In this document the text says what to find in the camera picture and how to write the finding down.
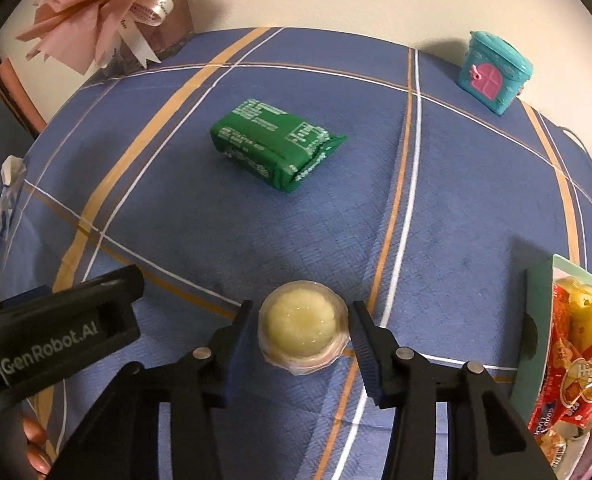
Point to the red peanut snack packet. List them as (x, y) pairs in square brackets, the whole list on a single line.
[(576, 375)]

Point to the round pale pastry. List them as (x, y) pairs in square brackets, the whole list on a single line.
[(301, 327)]

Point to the yellow bread packet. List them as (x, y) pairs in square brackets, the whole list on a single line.
[(588, 310)]

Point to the person's left hand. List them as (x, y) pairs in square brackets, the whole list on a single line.
[(35, 455)]

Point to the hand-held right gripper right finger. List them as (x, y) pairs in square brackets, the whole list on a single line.
[(371, 360)]

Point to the blue plaid tablecloth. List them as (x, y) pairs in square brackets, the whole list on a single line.
[(451, 185)]

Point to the teal toy house box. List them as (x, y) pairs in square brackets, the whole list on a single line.
[(493, 75)]

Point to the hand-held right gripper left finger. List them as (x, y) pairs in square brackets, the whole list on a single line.
[(233, 360)]

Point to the pink flower bouquet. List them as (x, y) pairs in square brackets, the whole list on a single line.
[(100, 5)]

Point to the green snack packet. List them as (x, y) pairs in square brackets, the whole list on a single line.
[(271, 142)]

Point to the beige cracker packet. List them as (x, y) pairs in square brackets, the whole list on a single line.
[(556, 447)]

